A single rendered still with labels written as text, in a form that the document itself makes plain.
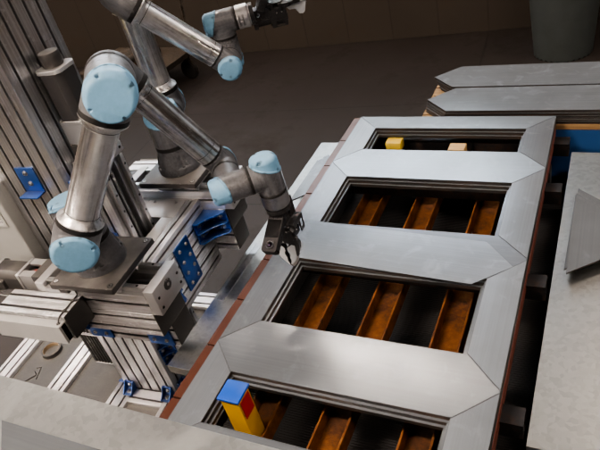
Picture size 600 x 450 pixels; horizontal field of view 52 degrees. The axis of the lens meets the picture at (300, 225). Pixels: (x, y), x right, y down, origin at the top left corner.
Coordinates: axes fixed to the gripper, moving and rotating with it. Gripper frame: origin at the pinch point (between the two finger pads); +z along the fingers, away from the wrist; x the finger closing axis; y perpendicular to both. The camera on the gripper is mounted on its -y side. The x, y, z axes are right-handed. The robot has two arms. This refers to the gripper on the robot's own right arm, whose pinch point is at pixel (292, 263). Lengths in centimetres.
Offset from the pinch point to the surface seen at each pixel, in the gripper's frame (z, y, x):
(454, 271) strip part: 6.6, 9.7, -43.9
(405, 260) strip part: 6.5, 12.6, -29.4
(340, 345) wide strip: 6.1, -21.3, -21.3
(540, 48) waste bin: 85, 327, -35
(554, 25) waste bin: 66, 321, -45
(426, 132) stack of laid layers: 8, 86, -18
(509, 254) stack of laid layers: 7, 19, -57
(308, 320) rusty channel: 22.9, -0.9, 0.1
